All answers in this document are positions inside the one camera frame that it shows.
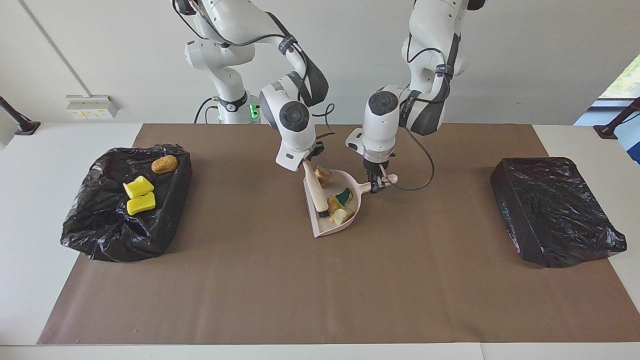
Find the beige handle black bristle brush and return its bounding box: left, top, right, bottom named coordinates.
left=301, top=160, right=331, bottom=219

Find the pale pink plastic dustpan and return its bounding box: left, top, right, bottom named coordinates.
left=302, top=169, right=399, bottom=238

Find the brown potato shaped sponge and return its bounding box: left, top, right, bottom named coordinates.
left=151, top=154, right=179, bottom=175

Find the yellow notched sponge piece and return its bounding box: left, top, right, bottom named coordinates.
left=123, top=175, right=155, bottom=199

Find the yellow wedge sponge piece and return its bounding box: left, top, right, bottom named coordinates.
left=126, top=192, right=156, bottom=216

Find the smooth black bag bin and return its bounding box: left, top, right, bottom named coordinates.
left=490, top=157, right=628, bottom=269

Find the crumpled black bag bin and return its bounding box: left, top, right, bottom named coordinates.
left=60, top=143, right=193, bottom=263

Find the brown paper table mat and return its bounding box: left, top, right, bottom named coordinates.
left=37, top=123, right=640, bottom=346

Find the black stand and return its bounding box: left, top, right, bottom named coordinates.
left=0, top=95, right=42, bottom=136
left=593, top=96, right=640, bottom=140

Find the window with green view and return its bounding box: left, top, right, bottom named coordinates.
left=597, top=52, right=640, bottom=99

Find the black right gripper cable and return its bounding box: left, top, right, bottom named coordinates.
left=310, top=102, right=337, bottom=138

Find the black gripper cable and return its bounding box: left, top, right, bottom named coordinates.
left=310, top=102, right=337, bottom=138
left=394, top=30, right=451, bottom=192

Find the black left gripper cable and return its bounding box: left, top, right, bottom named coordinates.
left=394, top=30, right=451, bottom=192

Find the black right base cable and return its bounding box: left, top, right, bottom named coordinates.
left=194, top=96, right=221, bottom=124

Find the white wall socket box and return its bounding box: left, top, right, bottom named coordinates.
left=66, top=95, right=120, bottom=120

